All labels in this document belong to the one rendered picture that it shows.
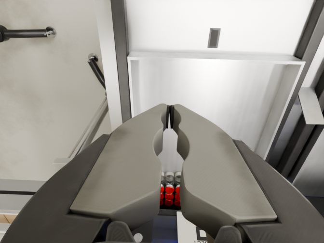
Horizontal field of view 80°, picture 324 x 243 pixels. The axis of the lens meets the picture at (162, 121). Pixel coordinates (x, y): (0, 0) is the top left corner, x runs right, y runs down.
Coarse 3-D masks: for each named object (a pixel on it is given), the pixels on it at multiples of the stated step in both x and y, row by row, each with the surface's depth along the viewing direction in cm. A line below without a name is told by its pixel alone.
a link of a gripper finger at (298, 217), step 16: (240, 144) 9; (256, 160) 8; (256, 176) 7; (272, 176) 7; (272, 192) 7; (288, 192) 7; (272, 208) 6; (288, 208) 6; (304, 208) 6; (240, 224) 6; (256, 224) 6; (272, 224) 6; (288, 224) 6; (304, 224) 6; (320, 224) 6; (256, 240) 5; (272, 240) 5; (288, 240) 5; (304, 240) 5; (320, 240) 5
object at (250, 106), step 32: (128, 64) 29; (160, 64) 32; (192, 64) 32; (224, 64) 32; (256, 64) 32; (288, 64) 32; (160, 96) 36; (192, 96) 35; (224, 96) 35; (256, 96) 35; (288, 96) 31; (224, 128) 39; (256, 128) 39; (160, 160) 44
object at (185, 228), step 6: (180, 216) 35; (180, 222) 34; (186, 222) 34; (180, 228) 33; (186, 228) 34; (192, 228) 34; (180, 234) 33; (186, 234) 33; (192, 234) 33; (204, 234) 33; (180, 240) 32; (186, 240) 32; (192, 240) 32
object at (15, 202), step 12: (0, 180) 54; (12, 180) 54; (24, 180) 55; (36, 180) 55; (0, 192) 51; (12, 192) 51; (24, 192) 51; (0, 204) 48; (12, 204) 48; (24, 204) 48; (0, 216) 49; (12, 216) 49; (0, 228) 46; (0, 240) 49
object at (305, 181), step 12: (312, 132) 37; (312, 144) 37; (300, 156) 40; (312, 156) 42; (300, 168) 40; (312, 168) 44; (288, 180) 43; (300, 180) 46; (312, 180) 46; (312, 192) 49
